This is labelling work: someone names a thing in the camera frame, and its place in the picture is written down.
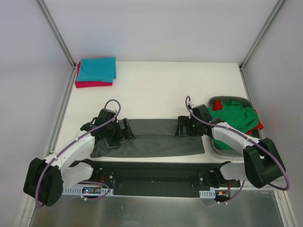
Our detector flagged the grey t-shirt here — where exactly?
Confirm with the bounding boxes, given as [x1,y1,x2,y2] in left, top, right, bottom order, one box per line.
[90,119,205,158]

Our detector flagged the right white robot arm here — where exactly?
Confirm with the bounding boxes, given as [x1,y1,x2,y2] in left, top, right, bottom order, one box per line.
[176,103,290,191]

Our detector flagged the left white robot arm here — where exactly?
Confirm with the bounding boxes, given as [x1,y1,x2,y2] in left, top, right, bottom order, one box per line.
[23,108,135,207]

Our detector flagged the red t-shirt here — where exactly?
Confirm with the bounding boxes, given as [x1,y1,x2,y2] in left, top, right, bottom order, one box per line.
[212,99,264,135]

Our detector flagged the green t-shirt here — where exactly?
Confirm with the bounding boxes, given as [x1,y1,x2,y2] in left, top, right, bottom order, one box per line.
[207,100,258,151]

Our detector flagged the folded magenta t-shirt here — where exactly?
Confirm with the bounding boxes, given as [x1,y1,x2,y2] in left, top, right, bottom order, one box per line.
[74,62,113,88]

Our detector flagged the grey plastic basket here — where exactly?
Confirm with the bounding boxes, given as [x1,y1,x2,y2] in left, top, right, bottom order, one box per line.
[208,96,261,157]

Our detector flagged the folded teal t-shirt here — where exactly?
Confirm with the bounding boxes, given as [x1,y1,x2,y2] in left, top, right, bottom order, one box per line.
[76,57,116,83]

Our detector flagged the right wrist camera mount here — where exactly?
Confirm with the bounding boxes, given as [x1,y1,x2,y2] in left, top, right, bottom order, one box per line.
[187,102,196,109]

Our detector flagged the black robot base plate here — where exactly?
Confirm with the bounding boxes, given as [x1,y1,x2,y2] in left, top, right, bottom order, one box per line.
[82,159,240,198]

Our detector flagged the left white cable duct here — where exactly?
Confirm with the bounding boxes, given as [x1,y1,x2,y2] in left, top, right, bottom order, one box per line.
[62,186,114,196]

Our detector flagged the white cable duct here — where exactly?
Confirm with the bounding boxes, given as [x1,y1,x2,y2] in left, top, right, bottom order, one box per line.
[62,186,114,196]
[199,190,216,199]

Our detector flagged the right white cable duct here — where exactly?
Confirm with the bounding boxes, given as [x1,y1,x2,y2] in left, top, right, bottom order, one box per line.
[199,190,216,199]

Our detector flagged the right aluminium frame post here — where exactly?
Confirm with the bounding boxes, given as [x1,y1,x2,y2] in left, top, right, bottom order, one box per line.
[239,0,287,71]

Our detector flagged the aluminium frame post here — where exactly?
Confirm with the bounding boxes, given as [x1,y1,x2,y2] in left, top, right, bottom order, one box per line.
[239,0,287,71]
[35,0,76,69]

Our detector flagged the left aluminium frame post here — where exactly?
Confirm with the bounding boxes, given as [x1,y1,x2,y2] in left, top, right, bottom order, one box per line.
[35,0,76,69]

